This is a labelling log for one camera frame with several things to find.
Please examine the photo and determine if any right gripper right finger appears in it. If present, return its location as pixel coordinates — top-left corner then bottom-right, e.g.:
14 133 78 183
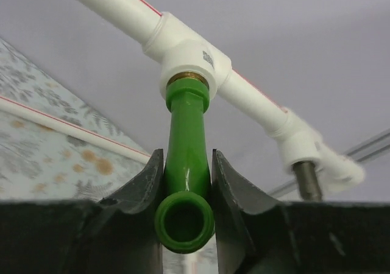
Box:
211 150 389 273

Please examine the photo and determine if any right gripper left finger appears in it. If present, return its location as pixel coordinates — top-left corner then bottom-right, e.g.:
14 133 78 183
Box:
1 149 164 274

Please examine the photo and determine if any green plastic faucet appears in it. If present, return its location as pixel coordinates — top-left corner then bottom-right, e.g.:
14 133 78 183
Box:
154 78 215 254

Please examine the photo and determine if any dark bronze installed faucet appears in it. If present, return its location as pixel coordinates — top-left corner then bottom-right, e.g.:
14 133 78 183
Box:
292 161 322 202

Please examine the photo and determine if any floral patterned table mat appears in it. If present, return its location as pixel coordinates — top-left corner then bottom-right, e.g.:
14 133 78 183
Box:
0 38 220 274

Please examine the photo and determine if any white PVC pipe frame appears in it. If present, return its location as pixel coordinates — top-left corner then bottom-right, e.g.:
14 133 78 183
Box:
0 0 366 195

